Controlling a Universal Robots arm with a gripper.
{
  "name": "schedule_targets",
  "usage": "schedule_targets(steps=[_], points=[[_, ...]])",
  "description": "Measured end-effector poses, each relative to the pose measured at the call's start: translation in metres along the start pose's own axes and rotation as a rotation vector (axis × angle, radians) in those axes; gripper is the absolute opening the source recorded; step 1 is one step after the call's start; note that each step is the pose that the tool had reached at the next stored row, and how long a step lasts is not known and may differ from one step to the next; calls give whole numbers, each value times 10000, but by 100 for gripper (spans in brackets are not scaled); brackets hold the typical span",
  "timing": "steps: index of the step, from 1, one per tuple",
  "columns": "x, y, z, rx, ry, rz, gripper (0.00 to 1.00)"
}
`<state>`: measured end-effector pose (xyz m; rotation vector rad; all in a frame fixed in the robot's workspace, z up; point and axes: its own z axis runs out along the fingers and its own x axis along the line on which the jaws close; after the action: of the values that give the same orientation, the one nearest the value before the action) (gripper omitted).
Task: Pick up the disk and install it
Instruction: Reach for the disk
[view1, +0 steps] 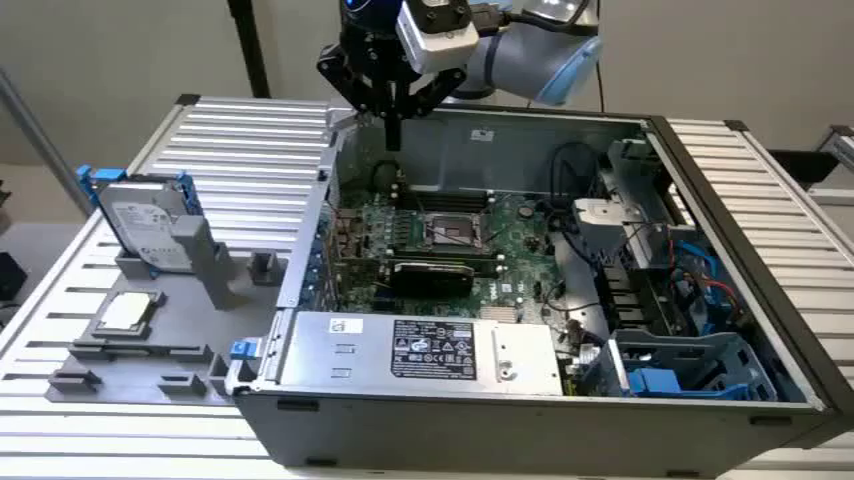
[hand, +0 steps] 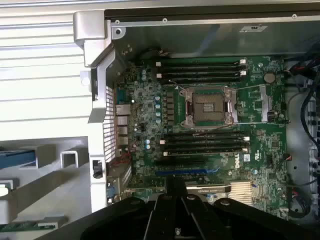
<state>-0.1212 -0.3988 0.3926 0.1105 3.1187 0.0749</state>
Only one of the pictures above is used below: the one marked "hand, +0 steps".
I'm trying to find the black graphics card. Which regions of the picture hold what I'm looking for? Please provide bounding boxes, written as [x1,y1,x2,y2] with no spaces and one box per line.
[184,183,232,199]

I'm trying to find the blue expansion slot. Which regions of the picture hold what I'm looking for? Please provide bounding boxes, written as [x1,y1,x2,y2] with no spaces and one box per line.
[154,167,221,176]

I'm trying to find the silver finned heat sink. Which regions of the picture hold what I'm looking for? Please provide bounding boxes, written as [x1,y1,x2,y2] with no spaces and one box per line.
[229,181,254,205]

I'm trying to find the black expansion slot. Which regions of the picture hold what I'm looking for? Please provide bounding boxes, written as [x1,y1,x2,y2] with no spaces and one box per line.
[154,158,205,166]

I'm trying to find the black RAM slot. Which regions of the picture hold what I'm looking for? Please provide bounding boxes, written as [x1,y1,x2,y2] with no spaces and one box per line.
[155,71,248,78]
[155,64,248,72]
[155,58,248,66]
[159,132,251,140]
[161,144,250,152]
[162,151,250,158]
[155,77,248,85]
[159,138,251,146]

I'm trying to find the green motherboard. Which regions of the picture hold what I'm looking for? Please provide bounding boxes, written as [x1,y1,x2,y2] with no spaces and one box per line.
[113,56,291,213]

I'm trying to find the grey parts rack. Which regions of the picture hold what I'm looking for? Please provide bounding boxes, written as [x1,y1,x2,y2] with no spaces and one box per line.
[0,136,91,240]

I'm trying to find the CPU socket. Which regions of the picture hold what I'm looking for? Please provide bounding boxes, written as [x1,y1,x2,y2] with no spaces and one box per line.
[179,86,237,127]

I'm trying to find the green RAM stick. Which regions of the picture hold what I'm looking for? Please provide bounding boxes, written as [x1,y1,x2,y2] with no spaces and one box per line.
[0,221,60,235]

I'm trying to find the coin cell battery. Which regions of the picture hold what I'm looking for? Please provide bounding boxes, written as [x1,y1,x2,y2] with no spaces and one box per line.
[264,71,276,84]

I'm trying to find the open black PC case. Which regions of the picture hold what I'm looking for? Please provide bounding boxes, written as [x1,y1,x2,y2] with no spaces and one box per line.
[72,9,320,221]

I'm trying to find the white sticker label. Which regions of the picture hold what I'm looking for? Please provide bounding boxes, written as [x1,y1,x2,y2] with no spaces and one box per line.
[239,24,268,33]

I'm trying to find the black wire bundle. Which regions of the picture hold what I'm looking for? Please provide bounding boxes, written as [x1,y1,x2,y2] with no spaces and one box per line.
[283,42,320,218]

